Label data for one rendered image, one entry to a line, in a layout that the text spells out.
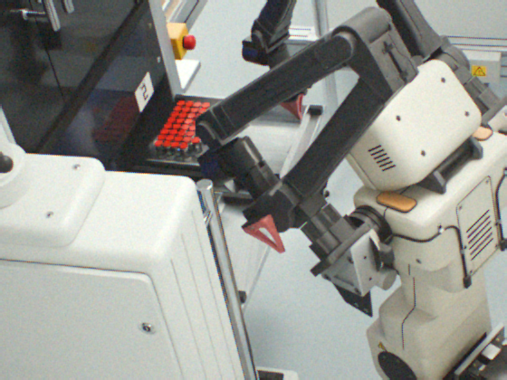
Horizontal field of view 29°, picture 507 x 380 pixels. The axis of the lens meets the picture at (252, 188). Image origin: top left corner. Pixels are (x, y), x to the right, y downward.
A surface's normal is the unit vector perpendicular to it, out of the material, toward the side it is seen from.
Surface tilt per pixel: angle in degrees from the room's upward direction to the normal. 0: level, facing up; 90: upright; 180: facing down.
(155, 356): 90
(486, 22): 90
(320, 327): 0
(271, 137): 0
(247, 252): 0
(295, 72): 79
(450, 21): 90
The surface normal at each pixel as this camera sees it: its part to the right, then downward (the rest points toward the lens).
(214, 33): -0.15, -0.73
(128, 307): -0.26, 0.68
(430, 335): 0.69, 0.29
